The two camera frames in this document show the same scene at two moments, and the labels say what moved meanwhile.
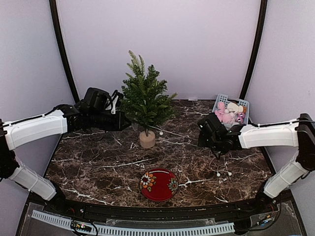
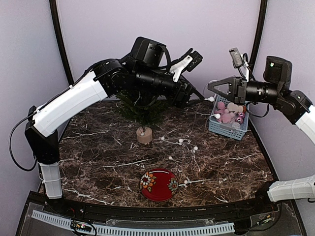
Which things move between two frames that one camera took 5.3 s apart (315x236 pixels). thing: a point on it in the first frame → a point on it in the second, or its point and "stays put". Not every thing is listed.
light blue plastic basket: [232, 112] stays put
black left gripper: [118, 125] → [181, 101]
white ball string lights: [218, 174] → [194, 148]
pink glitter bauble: [241, 115] stays put
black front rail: [228, 210] stays put
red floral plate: [159, 185] stays put
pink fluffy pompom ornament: [221, 105] stays put
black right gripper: [202, 142] → [237, 90]
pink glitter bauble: [239, 119] stays put
